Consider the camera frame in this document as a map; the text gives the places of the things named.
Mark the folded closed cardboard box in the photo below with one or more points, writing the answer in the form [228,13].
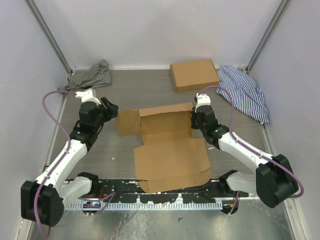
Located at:
[194,75]

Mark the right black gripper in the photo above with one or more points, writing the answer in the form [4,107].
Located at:
[193,125]

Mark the grey striped cloth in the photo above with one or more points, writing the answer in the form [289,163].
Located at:
[97,76]

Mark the slotted grey cable duct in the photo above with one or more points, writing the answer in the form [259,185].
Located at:
[139,206]

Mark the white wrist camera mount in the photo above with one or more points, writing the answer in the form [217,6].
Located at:
[201,100]
[89,95]

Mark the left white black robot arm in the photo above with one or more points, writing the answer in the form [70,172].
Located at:
[44,199]

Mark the blue white striped cloth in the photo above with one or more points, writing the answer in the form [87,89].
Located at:
[240,89]

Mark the aluminium corner post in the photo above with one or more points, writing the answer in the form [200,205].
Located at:
[48,34]
[280,10]

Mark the aluminium front rail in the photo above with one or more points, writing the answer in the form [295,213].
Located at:
[132,190]

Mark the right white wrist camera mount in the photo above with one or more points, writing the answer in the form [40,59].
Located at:
[201,100]

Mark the cardboard box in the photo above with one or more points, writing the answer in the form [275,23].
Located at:
[194,75]
[169,150]

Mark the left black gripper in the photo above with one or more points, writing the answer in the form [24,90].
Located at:
[112,111]

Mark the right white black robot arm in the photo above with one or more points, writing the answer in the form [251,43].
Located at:
[272,178]

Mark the left aluminium corner post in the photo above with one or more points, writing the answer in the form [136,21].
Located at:
[48,34]

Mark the right aluminium corner post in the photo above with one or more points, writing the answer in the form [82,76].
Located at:
[280,10]

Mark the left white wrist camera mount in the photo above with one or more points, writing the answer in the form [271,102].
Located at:
[89,95]

